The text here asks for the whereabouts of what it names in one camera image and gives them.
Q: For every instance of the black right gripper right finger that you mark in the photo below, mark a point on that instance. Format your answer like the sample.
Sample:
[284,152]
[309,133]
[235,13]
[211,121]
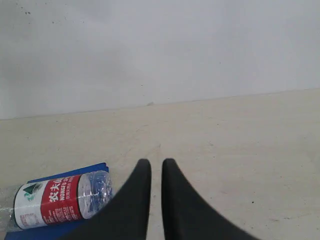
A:
[186,215]

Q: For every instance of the clear water bottle red label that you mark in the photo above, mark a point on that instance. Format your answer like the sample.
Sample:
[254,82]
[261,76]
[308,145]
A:
[54,201]

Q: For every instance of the blue notebook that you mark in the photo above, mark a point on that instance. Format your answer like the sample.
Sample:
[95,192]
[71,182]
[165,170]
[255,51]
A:
[53,232]

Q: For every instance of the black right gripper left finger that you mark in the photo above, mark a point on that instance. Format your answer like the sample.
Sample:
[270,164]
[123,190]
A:
[126,215]

